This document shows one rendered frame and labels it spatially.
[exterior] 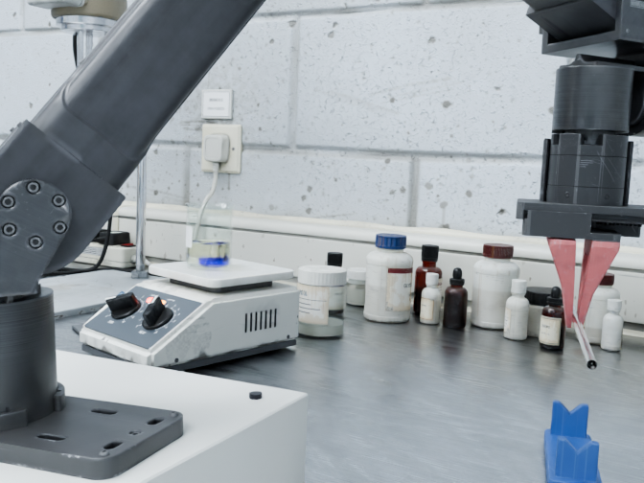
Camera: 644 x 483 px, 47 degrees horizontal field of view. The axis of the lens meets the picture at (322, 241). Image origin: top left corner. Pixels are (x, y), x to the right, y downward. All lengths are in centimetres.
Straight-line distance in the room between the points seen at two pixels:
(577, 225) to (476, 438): 18
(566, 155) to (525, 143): 51
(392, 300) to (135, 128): 62
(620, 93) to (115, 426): 42
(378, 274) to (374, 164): 26
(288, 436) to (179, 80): 22
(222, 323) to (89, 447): 39
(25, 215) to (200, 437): 14
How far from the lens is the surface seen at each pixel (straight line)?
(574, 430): 61
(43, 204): 39
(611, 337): 94
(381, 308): 98
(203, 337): 74
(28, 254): 39
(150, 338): 72
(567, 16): 61
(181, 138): 139
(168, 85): 42
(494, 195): 111
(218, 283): 74
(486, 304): 99
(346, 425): 61
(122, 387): 50
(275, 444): 45
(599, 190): 59
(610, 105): 59
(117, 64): 41
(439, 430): 62
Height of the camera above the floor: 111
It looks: 6 degrees down
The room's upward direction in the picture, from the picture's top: 3 degrees clockwise
